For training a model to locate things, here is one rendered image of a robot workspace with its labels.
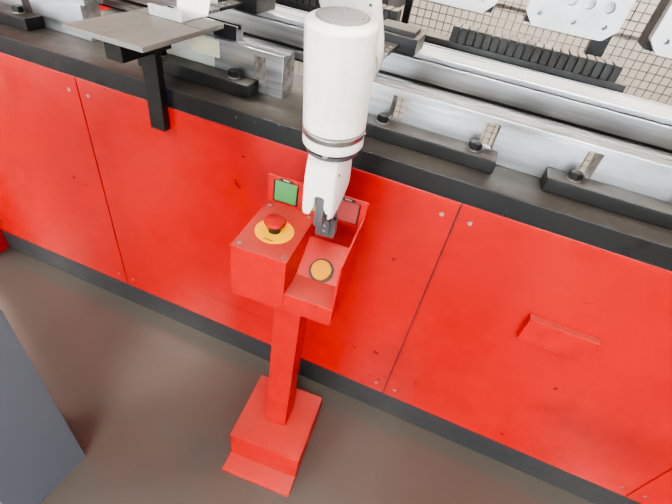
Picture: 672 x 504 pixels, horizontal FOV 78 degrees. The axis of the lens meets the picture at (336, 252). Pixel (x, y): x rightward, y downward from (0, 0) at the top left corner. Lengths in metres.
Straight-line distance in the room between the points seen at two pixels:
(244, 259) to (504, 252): 0.53
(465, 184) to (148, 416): 1.12
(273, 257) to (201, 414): 0.81
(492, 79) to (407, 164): 0.41
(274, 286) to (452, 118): 0.51
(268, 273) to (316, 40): 0.40
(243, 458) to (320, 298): 0.71
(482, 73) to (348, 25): 0.73
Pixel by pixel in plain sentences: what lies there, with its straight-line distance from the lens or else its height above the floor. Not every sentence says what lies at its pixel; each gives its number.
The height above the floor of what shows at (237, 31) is 0.99.
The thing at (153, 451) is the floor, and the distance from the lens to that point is 1.40.
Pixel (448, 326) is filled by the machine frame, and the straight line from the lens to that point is 1.09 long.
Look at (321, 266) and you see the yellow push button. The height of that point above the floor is 0.73.
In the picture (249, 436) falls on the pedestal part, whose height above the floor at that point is 0.12.
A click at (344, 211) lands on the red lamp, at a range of 0.79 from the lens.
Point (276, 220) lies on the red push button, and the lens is 0.74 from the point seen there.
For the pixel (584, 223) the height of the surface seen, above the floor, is 0.87.
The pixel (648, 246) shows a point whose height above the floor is 0.86.
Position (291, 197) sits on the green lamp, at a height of 0.80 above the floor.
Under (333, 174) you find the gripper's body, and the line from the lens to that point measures 0.56.
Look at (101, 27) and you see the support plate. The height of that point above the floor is 1.00.
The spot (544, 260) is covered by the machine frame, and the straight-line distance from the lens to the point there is 0.94.
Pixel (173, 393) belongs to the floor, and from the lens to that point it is 1.47.
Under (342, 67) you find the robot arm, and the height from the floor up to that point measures 1.12.
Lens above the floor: 1.26
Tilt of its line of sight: 40 degrees down
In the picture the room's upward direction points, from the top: 11 degrees clockwise
